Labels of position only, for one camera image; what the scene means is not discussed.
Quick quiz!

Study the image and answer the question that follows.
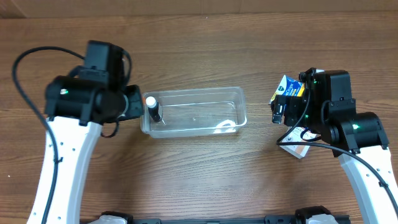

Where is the white Hansaplast plaster box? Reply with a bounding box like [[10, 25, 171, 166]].
[[280, 127, 318, 159]]

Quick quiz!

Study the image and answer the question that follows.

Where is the blue yellow VapoDrops box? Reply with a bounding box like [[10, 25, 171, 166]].
[[269, 75, 305, 104]]

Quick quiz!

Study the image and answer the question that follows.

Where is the black tube white cap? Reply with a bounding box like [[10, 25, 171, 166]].
[[146, 96, 163, 122]]

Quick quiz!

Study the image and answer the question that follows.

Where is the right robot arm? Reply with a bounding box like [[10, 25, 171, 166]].
[[270, 68, 397, 223]]

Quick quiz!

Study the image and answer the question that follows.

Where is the clear plastic container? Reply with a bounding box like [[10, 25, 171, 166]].
[[141, 86, 248, 139]]

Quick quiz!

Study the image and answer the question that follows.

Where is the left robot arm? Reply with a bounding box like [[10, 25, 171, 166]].
[[28, 40, 144, 223]]

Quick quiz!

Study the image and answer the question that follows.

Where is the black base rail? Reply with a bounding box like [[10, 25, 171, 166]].
[[80, 211, 352, 224]]

